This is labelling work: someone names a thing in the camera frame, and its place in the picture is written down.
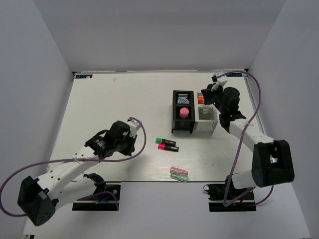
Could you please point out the pink cap crayon bottle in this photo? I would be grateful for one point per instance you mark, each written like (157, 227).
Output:
(184, 112)

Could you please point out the right blue table label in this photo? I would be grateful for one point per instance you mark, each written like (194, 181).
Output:
(234, 75)

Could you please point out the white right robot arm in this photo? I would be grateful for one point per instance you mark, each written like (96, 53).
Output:
(272, 160)

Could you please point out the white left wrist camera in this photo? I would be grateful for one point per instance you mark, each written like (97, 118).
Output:
(134, 126)

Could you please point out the green cap black highlighter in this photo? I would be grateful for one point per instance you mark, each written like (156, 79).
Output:
(165, 141)

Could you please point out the black slotted organizer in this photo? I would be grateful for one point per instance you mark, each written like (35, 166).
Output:
(177, 123)

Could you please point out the blue white round tub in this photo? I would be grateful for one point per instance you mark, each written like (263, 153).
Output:
(183, 101)

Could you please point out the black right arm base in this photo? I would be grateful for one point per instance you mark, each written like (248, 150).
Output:
(241, 203)

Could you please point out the blue table label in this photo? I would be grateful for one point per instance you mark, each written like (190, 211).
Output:
(234, 75)
(83, 76)

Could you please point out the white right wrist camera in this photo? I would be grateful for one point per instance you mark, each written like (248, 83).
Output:
(219, 79)

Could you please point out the green translucent eraser case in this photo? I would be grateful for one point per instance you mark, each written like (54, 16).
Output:
(178, 177)

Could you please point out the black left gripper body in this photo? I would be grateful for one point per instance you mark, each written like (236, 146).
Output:
(125, 146)

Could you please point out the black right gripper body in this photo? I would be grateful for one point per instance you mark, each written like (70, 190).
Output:
(214, 97)

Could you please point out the white slotted organizer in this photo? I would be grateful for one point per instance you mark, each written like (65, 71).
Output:
(206, 118)

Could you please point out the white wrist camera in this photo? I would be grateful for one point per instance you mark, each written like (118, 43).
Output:
(134, 126)
(219, 79)

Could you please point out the orange cap black highlighter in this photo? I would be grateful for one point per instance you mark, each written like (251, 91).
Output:
(200, 100)

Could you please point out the pink translucent eraser case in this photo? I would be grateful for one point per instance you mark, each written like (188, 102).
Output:
(174, 170)

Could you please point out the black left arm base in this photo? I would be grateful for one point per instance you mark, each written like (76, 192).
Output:
(105, 198)

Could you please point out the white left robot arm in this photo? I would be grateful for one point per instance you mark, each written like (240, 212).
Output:
(39, 198)

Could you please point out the pink cap black highlighter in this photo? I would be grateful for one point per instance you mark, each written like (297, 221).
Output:
(166, 147)

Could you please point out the left blue table label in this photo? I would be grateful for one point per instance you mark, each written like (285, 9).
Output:
(83, 76)

